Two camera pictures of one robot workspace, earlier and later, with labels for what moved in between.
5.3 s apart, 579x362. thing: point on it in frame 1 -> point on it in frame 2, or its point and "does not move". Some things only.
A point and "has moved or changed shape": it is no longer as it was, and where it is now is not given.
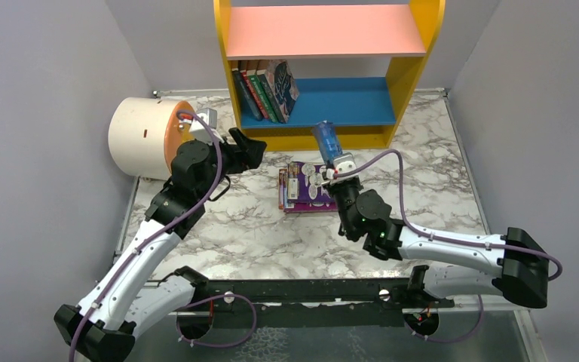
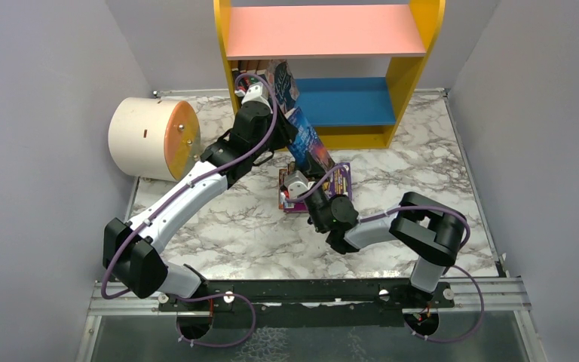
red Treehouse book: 255,95 has moved or changed shape
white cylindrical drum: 145,133 does not move
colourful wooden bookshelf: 356,62 does not move
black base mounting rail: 319,302 does not move
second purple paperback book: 291,207 does not move
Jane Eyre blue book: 329,140 -> 307,142
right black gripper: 338,184 -> 307,198
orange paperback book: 281,188 does not move
